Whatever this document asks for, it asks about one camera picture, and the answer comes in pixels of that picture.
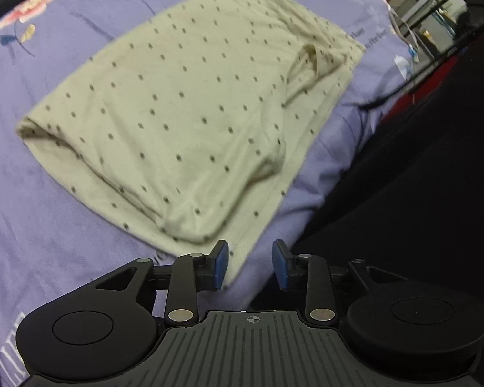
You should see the purple floral bed sheet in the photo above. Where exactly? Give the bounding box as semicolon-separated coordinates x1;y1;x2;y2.
0;0;411;386

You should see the beige polka dot shirt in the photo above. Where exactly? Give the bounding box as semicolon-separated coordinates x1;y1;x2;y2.
17;0;365;283

